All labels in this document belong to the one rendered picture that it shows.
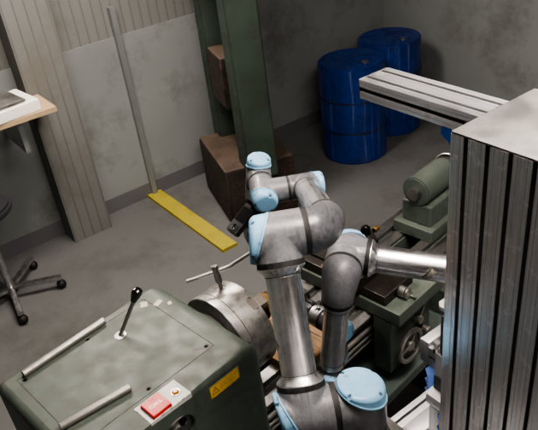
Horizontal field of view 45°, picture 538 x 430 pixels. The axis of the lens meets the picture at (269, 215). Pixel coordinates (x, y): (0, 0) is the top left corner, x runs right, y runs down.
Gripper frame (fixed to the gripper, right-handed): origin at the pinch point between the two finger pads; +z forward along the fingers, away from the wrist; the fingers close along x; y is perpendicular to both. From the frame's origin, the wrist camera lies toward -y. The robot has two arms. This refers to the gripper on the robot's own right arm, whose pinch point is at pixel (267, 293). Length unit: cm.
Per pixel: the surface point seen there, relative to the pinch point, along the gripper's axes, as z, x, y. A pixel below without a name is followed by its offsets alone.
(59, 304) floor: 205, -109, -5
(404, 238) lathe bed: 2, -24, 85
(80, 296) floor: 200, -109, 8
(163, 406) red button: -29, 18, -64
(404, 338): -31, -31, 38
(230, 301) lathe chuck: -7.9, 14.8, -21.9
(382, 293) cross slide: -23.5, -11.2, 35.3
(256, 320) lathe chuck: -15.9, 9.5, -19.1
